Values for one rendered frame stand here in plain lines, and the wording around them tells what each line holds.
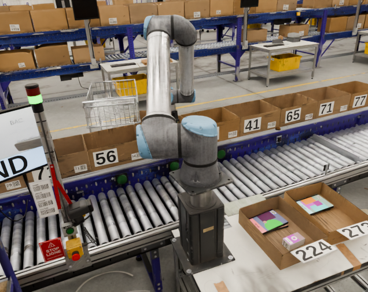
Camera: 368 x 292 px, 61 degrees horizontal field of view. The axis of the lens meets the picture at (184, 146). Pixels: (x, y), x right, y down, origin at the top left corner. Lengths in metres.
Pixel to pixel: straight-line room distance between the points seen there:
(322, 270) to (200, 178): 0.76
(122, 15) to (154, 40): 5.08
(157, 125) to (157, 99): 0.14
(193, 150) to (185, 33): 0.63
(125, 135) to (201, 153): 1.26
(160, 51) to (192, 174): 0.59
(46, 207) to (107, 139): 1.00
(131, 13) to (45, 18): 1.57
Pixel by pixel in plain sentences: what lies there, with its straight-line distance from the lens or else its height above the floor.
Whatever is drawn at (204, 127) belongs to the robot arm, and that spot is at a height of 1.48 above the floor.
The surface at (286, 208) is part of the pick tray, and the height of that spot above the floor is 0.80.
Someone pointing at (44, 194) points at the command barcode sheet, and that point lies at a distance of 1.56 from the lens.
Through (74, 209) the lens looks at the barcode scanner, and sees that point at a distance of 1.56.
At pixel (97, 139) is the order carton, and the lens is 2.44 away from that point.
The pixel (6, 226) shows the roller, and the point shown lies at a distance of 2.20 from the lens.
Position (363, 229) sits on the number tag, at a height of 0.86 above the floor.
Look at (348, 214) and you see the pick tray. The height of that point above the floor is 0.77.
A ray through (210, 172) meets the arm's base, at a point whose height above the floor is 1.27.
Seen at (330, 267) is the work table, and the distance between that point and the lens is 1.75.
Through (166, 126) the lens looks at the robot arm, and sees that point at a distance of 1.29.
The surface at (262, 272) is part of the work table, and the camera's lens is 1.65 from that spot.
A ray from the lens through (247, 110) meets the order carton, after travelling 2.87.
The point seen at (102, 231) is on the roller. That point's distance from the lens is 1.91.
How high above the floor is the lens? 1.98
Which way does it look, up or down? 27 degrees down
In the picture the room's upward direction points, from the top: 3 degrees counter-clockwise
